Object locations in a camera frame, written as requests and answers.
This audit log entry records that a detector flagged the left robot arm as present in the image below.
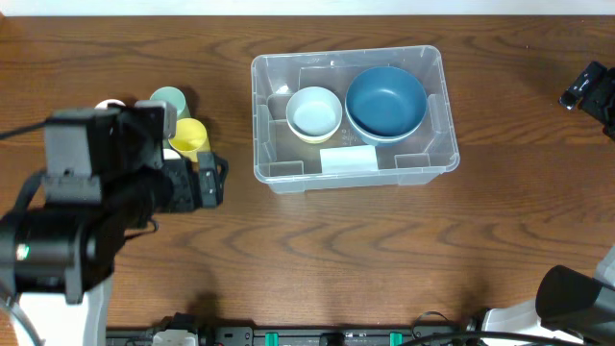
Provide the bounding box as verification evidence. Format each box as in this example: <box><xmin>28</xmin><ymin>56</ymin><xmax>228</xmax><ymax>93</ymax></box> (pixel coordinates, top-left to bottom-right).
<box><xmin>1</xmin><ymin>152</ymin><xmax>229</xmax><ymax>345</ymax></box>

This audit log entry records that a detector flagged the cream white cup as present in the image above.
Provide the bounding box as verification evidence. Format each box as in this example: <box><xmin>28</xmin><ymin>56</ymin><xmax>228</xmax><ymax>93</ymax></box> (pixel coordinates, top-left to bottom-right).
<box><xmin>162</xmin><ymin>148</ymin><xmax>182</xmax><ymax>161</ymax></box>

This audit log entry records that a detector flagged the green cup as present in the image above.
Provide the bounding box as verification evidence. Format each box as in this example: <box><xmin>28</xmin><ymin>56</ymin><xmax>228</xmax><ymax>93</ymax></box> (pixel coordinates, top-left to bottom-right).
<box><xmin>150</xmin><ymin>86</ymin><xmax>191</xmax><ymax>119</ymax></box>

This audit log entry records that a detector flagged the small yellow bowl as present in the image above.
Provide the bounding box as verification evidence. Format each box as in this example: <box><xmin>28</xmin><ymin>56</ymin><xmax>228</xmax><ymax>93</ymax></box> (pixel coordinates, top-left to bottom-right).
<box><xmin>297</xmin><ymin>134</ymin><xmax>332</xmax><ymax>144</ymax></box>

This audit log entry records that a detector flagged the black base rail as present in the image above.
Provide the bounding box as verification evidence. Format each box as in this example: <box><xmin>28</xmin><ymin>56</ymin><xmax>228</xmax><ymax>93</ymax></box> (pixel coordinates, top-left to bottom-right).
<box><xmin>105</xmin><ymin>311</ymin><xmax>573</xmax><ymax>346</ymax></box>

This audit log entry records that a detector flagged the large dark blue bowl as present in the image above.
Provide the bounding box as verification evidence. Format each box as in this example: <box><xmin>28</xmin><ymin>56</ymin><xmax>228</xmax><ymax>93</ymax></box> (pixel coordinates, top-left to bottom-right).
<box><xmin>345</xmin><ymin>66</ymin><xmax>428</xmax><ymax>145</ymax></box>

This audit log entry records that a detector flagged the clear plastic storage container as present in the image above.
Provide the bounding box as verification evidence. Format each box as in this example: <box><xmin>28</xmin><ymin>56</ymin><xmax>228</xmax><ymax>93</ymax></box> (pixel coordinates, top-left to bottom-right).
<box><xmin>251</xmin><ymin>45</ymin><xmax>460</xmax><ymax>194</ymax></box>

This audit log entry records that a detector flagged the yellow cup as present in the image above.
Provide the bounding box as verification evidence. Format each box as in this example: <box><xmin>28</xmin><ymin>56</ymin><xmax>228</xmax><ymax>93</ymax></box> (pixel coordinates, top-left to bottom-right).
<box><xmin>169</xmin><ymin>118</ymin><xmax>210</xmax><ymax>162</ymax></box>

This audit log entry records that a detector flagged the small light grey bowl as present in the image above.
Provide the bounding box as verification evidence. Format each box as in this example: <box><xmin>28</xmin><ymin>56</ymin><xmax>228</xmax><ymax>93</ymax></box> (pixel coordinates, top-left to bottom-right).
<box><xmin>285</xmin><ymin>86</ymin><xmax>343</xmax><ymax>136</ymax></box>

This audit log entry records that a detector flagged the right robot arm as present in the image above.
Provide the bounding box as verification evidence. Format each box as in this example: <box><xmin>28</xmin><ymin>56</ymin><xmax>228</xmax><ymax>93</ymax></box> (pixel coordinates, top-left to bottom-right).
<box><xmin>466</xmin><ymin>62</ymin><xmax>614</xmax><ymax>345</ymax></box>

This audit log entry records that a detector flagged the pink cup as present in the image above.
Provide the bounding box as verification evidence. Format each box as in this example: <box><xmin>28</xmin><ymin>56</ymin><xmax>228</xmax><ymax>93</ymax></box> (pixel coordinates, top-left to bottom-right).
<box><xmin>95</xmin><ymin>99</ymin><xmax>125</xmax><ymax>110</ymax></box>

